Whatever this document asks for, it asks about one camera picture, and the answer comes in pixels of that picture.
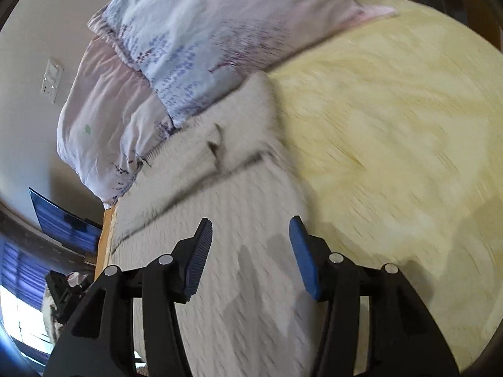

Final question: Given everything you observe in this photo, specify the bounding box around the wooden bed frame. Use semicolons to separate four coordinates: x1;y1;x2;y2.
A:
94;204;119;279

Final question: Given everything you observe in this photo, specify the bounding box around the yellow bed blanket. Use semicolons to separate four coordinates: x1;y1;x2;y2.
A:
267;0;503;377

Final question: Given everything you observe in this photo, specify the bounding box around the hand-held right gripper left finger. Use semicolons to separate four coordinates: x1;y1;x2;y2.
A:
42;217;213;377

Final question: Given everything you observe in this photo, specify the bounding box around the dark cluttered stand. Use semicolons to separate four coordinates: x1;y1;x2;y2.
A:
44;269;95;323

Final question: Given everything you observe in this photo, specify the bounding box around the blue window curtain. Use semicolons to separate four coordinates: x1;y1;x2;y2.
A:
0;239;50;315

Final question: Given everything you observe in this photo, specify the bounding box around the flat screen television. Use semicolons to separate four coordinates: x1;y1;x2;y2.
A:
29;187;103;255

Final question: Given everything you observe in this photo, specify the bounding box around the white knitted sweater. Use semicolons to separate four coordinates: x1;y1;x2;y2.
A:
110;71;334;377

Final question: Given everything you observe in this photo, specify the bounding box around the white wall switch panel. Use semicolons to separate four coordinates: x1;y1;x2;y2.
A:
40;59;64;105

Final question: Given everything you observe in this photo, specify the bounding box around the pink floral pillow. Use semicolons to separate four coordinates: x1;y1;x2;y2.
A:
57;35;174;205

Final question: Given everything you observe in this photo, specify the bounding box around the floral printed pillow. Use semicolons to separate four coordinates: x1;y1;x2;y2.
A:
87;0;397;130

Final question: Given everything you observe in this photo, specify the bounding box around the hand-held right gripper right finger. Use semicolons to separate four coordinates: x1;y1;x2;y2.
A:
289;216;461;377

